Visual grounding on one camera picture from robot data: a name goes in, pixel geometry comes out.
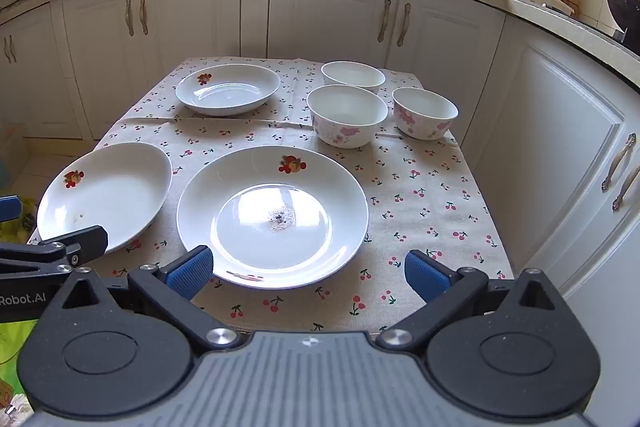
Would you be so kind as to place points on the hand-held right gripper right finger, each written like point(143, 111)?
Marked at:
point(422, 277)

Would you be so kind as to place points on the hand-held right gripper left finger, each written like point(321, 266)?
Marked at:
point(192, 274)

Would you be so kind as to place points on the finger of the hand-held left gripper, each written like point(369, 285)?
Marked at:
point(85, 239)
point(10, 209)

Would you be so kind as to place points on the white plate with fruit print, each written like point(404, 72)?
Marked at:
point(110, 192)
point(272, 227)
point(230, 92)

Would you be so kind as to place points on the white bowl with pink flowers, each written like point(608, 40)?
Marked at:
point(425, 112)
point(345, 117)
point(352, 74)

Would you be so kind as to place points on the cherry print tablecloth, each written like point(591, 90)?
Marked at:
point(425, 207)

